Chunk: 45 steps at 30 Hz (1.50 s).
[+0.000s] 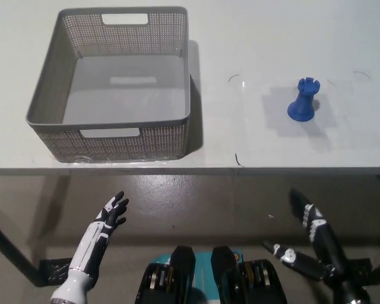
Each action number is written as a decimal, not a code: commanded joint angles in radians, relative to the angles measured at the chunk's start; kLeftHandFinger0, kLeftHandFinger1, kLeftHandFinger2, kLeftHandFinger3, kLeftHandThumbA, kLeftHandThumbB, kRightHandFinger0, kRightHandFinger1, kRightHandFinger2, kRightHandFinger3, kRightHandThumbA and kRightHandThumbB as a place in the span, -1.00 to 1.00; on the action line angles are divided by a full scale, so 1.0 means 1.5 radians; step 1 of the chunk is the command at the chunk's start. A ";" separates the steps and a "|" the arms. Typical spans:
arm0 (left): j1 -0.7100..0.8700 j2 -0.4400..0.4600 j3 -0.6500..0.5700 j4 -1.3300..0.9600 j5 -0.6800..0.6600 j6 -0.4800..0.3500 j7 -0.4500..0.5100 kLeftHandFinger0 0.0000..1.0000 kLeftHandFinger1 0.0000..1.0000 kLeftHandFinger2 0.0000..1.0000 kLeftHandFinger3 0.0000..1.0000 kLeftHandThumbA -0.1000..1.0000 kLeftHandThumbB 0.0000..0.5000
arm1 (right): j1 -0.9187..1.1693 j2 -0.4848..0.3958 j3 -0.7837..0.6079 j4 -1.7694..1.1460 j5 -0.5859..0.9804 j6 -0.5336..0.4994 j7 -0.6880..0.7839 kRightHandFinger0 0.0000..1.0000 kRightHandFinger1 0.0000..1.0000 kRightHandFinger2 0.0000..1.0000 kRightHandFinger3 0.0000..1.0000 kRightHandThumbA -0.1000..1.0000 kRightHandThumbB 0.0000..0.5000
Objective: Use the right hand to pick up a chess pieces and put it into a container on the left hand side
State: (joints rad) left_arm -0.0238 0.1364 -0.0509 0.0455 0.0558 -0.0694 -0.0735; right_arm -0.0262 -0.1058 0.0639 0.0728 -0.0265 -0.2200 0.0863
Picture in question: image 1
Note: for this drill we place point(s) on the grey perforated plastic basket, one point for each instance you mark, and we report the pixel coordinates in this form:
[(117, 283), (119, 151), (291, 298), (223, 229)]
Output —
[(114, 145)]

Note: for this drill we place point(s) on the black table foot plate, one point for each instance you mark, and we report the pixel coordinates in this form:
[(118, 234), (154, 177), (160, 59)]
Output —
[(359, 264), (57, 272)]

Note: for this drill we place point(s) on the blue rook chess piece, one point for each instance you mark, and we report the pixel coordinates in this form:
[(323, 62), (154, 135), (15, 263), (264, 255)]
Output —
[(302, 101)]

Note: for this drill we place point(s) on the black teal robot body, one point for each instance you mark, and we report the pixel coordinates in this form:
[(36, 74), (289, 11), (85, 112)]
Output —
[(183, 278)]

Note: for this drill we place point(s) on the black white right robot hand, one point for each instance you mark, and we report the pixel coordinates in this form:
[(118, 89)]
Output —
[(318, 228)]

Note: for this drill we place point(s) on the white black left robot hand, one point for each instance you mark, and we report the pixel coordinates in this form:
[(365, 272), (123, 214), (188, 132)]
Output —
[(92, 247)]

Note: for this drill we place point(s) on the grey tape patch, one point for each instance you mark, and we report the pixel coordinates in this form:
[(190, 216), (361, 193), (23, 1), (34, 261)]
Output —
[(275, 104)]

